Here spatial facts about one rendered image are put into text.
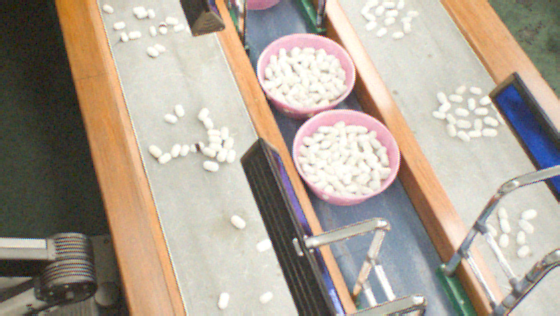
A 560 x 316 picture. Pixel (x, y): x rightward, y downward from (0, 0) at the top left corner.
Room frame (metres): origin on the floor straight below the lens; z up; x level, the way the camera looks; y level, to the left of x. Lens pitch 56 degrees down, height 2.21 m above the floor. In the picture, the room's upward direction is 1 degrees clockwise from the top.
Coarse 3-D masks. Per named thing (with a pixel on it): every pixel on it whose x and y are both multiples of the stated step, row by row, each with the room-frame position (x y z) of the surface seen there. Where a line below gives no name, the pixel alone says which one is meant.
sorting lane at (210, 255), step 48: (96, 0) 1.49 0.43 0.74; (144, 0) 1.50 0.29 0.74; (144, 48) 1.31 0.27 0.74; (192, 48) 1.31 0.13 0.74; (144, 96) 1.13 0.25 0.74; (192, 96) 1.14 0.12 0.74; (240, 96) 1.14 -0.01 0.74; (144, 144) 0.98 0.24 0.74; (192, 144) 0.98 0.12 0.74; (240, 144) 0.98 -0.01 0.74; (192, 192) 0.84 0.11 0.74; (240, 192) 0.84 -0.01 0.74; (192, 240) 0.71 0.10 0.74; (240, 240) 0.71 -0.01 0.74; (192, 288) 0.59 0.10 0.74; (240, 288) 0.59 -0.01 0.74
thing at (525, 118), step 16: (512, 80) 0.92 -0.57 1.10; (496, 96) 0.90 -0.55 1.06; (512, 96) 0.89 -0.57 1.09; (528, 96) 0.87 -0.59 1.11; (512, 112) 0.86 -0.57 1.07; (528, 112) 0.84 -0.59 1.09; (544, 112) 0.83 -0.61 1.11; (512, 128) 0.83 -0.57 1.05; (528, 128) 0.81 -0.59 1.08; (544, 128) 0.80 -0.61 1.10; (528, 144) 0.78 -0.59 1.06; (544, 144) 0.77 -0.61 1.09; (544, 160) 0.74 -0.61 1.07
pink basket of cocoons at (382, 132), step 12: (312, 120) 1.05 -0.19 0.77; (324, 120) 1.06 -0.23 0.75; (336, 120) 1.07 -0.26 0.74; (348, 120) 1.07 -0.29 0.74; (360, 120) 1.06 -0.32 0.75; (372, 120) 1.05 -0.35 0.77; (300, 132) 1.01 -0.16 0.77; (384, 132) 1.02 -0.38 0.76; (300, 144) 0.99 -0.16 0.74; (384, 144) 1.00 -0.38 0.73; (396, 144) 0.97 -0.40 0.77; (396, 156) 0.94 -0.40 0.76; (396, 168) 0.90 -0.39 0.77; (324, 192) 0.83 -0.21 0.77; (348, 204) 0.85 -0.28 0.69
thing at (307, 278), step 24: (264, 144) 0.74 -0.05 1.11; (264, 168) 0.69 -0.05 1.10; (264, 192) 0.65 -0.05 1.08; (288, 192) 0.65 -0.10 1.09; (264, 216) 0.61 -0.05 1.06; (288, 216) 0.58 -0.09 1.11; (288, 240) 0.54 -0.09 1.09; (288, 264) 0.51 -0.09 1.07; (312, 264) 0.49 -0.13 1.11; (288, 288) 0.47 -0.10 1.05; (312, 288) 0.45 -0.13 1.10; (312, 312) 0.42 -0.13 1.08; (336, 312) 0.41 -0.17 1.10
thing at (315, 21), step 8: (296, 0) 1.57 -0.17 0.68; (304, 0) 1.54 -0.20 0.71; (320, 0) 1.43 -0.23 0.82; (304, 8) 1.51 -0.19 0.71; (312, 8) 1.50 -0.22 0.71; (320, 8) 1.42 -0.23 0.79; (304, 16) 1.50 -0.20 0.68; (312, 16) 1.47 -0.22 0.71; (320, 16) 1.42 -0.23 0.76; (312, 24) 1.45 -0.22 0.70; (320, 24) 1.42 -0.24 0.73; (312, 32) 1.44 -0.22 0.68; (320, 32) 1.41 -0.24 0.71
